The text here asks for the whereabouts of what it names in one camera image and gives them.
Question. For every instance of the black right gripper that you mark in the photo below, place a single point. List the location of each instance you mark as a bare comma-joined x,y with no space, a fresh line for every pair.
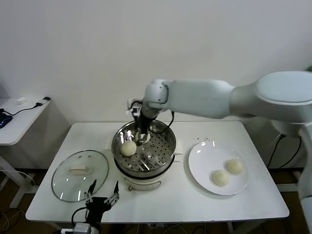
145,124

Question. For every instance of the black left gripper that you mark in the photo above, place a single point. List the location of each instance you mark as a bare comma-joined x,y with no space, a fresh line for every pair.
98,206

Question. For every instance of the round glass pot lid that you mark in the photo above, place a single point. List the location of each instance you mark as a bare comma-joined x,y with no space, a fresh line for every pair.
80,170

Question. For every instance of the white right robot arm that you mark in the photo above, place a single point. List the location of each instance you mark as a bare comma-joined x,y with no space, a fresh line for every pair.
200,97

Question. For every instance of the perforated steel steamer basket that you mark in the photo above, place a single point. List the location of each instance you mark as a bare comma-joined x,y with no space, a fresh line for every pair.
161,146

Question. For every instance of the steel steamer pot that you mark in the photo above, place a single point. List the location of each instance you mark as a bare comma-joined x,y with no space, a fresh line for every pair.
143,182

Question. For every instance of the small dark crumbs scatter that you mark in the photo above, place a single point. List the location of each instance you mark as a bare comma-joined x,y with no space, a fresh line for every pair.
206,139

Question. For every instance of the large white round plate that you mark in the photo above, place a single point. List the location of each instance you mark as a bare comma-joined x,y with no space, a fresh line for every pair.
202,170

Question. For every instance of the white side table with devices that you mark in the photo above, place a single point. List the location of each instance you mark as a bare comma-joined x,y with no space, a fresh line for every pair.
22,122

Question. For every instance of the blue electronic device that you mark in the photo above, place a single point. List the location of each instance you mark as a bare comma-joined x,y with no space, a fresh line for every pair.
5,120

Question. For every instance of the small white crumpled object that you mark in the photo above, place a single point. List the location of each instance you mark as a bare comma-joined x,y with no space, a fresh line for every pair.
22,100

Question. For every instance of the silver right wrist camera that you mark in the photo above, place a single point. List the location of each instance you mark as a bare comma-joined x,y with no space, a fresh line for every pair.
135,111

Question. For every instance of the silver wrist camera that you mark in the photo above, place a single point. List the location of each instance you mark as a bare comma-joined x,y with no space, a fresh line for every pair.
81,229
135,111

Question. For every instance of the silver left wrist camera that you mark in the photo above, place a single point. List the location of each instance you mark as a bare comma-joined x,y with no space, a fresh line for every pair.
81,229

